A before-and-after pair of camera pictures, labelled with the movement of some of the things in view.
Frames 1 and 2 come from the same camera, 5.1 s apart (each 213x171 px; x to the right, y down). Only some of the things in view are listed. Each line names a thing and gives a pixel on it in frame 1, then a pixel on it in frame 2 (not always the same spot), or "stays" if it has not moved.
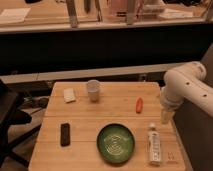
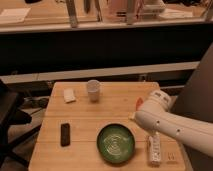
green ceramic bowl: (115, 142) stays
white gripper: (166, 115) → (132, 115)
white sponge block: (69, 95) stays
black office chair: (9, 117) stays
